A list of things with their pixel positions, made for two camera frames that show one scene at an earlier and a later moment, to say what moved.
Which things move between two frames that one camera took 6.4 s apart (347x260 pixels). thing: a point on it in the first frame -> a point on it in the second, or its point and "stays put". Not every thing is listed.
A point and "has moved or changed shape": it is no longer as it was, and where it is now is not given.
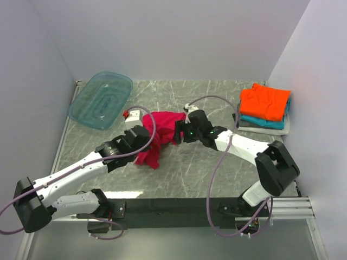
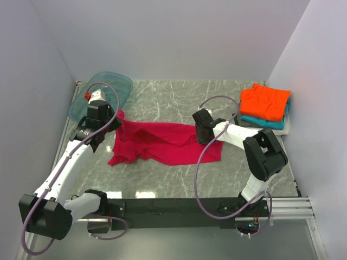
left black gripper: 148,147 -> 116,124
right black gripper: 180,126 -> 200,139
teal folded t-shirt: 276,125 stays put
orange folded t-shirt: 263,102 stays put
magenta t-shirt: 166,123 has moved or changed shape
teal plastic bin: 102,101 stays put
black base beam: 126,214 stays put
